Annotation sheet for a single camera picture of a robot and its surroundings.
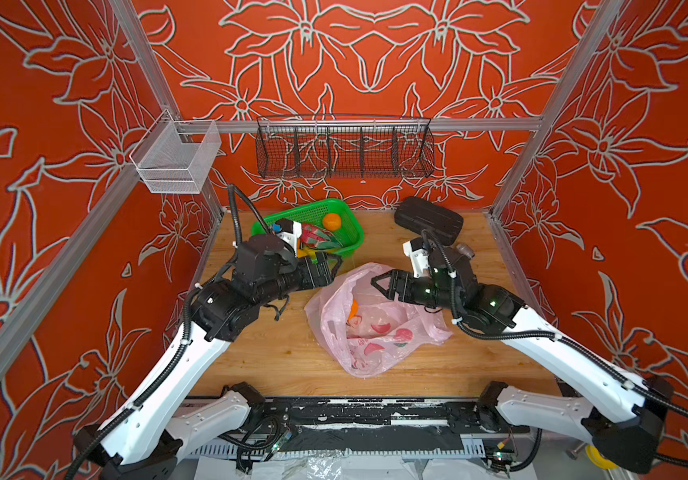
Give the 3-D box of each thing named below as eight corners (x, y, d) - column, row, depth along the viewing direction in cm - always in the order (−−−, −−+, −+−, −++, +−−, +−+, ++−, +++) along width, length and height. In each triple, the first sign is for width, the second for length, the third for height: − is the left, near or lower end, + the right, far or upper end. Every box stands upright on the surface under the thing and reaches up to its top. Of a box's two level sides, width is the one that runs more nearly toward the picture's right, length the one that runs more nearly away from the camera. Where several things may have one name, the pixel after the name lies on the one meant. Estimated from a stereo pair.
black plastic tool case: (390, 220, 117) (392, 211, 113) (409, 198, 125) (411, 189, 122) (451, 249, 107) (455, 241, 103) (467, 223, 115) (471, 215, 112)
